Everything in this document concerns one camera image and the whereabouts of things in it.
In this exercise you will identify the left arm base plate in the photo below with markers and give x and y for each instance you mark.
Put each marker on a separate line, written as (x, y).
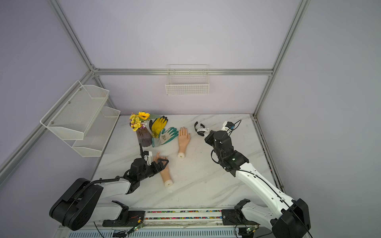
(126, 219)

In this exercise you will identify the yellow black work glove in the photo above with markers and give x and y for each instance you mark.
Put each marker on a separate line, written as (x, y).
(156, 126)

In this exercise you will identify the green white work glove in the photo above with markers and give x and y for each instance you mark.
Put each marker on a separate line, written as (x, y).
(165, 137)

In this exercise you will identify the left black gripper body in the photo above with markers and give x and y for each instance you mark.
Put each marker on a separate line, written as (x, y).
(149, 172)

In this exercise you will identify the white two-tier mesh shelf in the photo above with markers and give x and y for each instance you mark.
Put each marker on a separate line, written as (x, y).
(82, 119)

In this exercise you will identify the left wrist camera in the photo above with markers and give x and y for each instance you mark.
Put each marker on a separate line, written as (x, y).
(147, 155)

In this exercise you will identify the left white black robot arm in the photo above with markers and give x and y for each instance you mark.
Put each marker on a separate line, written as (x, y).
(82, 201)

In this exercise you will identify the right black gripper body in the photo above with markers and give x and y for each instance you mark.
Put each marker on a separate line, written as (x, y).
(212, 141)

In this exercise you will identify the yellow artificial flower bouquet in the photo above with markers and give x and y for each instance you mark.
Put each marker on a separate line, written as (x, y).
(142, 120)

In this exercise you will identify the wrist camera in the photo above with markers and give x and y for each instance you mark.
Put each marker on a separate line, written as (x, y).
(228, 126)
(147, 155)

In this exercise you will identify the fist mannequin hand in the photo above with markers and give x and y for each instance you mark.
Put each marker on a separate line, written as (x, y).
(165, 174)

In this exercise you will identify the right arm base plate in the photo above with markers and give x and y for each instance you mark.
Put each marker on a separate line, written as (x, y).
(233, 217)

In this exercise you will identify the aluminium rail front frame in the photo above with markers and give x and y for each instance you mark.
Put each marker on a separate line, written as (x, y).
(174, 223)

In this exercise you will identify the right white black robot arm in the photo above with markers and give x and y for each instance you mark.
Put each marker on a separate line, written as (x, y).
(284, 216)

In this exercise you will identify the purple ribbed glass vase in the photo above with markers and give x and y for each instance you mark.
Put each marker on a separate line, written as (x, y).
(144, 137)

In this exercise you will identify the black digital wrist watch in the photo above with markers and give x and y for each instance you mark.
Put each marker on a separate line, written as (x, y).
(198, 126)

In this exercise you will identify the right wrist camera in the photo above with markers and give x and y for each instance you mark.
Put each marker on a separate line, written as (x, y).
(228, 126)

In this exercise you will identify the white wire wall basket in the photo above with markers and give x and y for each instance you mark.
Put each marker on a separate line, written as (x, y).
(187, 79)

